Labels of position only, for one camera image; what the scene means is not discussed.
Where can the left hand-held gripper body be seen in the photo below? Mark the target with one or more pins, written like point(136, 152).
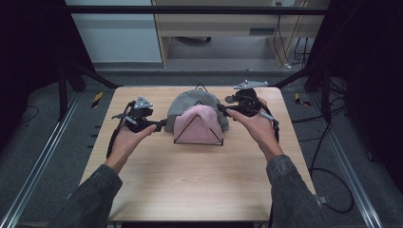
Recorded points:
point(139, 118)

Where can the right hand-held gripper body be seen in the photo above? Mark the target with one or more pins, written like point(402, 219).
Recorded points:
point(248, 101)

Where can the grey knit beanie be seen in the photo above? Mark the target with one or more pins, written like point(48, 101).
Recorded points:
point(183, 103)

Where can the pink knit beanie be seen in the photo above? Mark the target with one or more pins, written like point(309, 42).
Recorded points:
point(198, 129)

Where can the person's right hand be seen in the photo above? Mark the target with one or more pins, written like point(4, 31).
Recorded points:
point(259, 126)

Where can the person's left hand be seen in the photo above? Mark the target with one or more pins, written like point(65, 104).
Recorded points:
point(126, 145)

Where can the yellow black striped tape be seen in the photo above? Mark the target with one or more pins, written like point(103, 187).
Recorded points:
point(301, 100)

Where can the black metal stand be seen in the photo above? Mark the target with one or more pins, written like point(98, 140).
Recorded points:
point(324, 91)
point(63, 91)

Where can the white cabinet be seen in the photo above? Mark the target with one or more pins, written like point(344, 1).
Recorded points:
point(117, 38)

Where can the grey tape tab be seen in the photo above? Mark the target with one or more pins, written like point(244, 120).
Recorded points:
point(323, 199)

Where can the black horizontal frame bar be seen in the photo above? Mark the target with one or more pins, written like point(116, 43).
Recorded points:
point(190, 10)

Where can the aluminium rail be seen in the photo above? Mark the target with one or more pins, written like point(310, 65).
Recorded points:
point(351, 177)
point(41, 158)

